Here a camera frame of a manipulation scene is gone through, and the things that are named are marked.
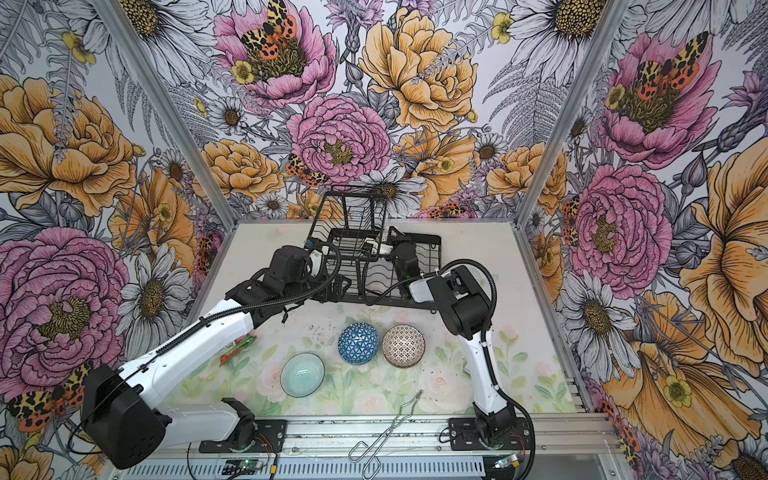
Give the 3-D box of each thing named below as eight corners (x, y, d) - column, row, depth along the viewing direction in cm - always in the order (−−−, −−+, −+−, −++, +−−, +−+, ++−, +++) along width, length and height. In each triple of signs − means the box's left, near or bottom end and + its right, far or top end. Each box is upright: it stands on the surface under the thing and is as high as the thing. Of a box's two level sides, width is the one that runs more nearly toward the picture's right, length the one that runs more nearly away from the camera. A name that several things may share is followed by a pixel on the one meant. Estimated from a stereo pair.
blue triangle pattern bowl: (338, 364, 87) (336, 357, 83) (342, 330, 94) (340, 322, 90) (377, 364, 87) (377, 357, 83) (378, 330, 94) (378, 322, 90)
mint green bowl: (281, 400, 82) (275, 394, 78) (290, 359, 89) (285, 352, 85) (321, 400, 82) (317, 394, 78) (327, 359, 89) (324, 352, 85)
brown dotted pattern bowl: (382, 367, 87) (382, 358, 81) (383, 335, 93) (382, 324, 88) (424, 367, 87) (426, 358, 81) (422, 335, 93) (424, 324, 88)
